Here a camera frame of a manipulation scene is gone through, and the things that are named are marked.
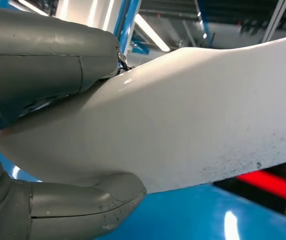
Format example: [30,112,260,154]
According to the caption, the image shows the ceiling light panel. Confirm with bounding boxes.
[134,13,171,53]

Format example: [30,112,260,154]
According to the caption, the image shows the blue metal shelf rack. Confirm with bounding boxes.
[0,0,286,240]

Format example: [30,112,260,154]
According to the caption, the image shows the red bar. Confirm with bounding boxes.
[236,169,286,204]

